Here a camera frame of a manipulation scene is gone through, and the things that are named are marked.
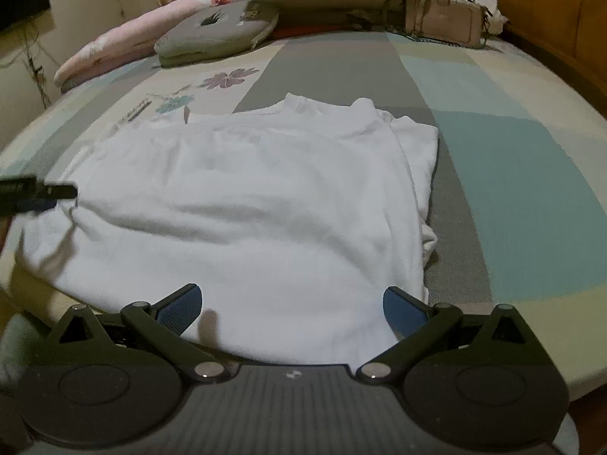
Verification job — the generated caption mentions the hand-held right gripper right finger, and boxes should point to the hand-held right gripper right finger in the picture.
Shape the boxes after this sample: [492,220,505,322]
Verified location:
[357,287,553,384]

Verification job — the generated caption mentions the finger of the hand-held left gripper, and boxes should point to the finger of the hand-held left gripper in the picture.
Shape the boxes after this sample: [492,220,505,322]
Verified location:
[9,199,58,214]
[0,176,78,202]

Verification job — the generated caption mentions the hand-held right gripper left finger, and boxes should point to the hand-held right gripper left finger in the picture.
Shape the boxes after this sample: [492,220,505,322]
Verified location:
[47,283,236,384]

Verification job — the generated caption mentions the white printed sweatshirt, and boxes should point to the white printed sweatshirt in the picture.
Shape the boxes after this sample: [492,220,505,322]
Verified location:
[14,94,439,366]

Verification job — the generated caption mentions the person's grey pants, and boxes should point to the person's grey pants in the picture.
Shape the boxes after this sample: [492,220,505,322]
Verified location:
[0,313,53,389]

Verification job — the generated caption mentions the pink floral quilt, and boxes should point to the pink floral quilt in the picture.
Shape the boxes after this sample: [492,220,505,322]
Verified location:
[53,0,252,91]

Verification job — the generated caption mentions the grey pillow with hole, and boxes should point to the grey pillow with hole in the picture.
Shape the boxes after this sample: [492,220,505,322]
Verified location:
[154,0,280,68]

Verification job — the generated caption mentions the orange flat object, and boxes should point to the orange flat object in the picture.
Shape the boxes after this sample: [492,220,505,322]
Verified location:
[272,24,352,39]

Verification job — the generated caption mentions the pink handbag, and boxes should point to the pink handbag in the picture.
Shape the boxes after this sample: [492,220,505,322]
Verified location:
[385,0,496,49]

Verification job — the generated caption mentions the folded beige blanket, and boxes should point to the folded beige blanket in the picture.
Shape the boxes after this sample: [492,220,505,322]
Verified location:
[251,0,404,30]

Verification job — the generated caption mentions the wooden bed headboard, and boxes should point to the wooden bed headboard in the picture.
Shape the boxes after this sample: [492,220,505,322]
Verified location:
[448,0,607,119]

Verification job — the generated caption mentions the dangling wall cables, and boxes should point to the dangling wall cables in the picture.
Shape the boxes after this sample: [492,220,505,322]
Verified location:
[19,14,54,110]

